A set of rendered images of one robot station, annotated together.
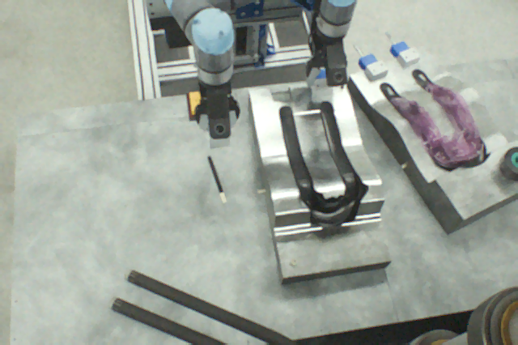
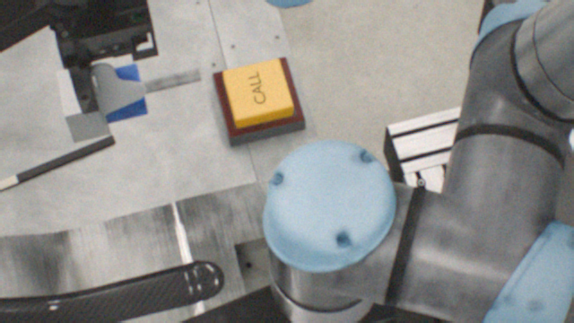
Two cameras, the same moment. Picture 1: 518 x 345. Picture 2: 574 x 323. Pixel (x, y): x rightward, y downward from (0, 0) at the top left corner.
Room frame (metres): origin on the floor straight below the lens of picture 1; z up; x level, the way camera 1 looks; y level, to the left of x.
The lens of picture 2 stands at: (0.86, -0.43, 1.87)
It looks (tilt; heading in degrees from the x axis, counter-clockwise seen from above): 64 degrees down; 93
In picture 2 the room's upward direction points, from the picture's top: 3 degrees counter-clockwise
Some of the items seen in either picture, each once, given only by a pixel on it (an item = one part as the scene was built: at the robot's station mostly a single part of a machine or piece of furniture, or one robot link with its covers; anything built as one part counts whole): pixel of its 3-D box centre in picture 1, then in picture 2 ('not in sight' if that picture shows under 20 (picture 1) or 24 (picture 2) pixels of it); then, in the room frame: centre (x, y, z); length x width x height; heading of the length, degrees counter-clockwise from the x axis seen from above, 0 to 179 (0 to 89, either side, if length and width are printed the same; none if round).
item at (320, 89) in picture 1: (317, 75); not in sight; (0.89, -0.14, 0.89); 0.13 x 0.05 x 0.05; 14
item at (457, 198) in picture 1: (439, 128); not in sight; (0.79, -0.48, 0.86); 0.50 x 0.26 x 0.11; 31
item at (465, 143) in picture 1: (442, 119); not in sight; (0.79, -0.47, 0.90); 0.26 x 0.18 x 0.08; 31
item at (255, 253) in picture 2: (281, 97); (265, 272); (0.83, -0.05, 0.87); 0.05 x 0.05 x 0.04; 14
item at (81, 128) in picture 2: (215, 119); (132, 91); (0.70, 0.11, 0.93); 0.13 x 0.05 x 0.05; 14
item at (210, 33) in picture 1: (212, 40); not in sight; (0.69, 0.11, 1.25); 0.09 x 0.08 x 0.11; 35
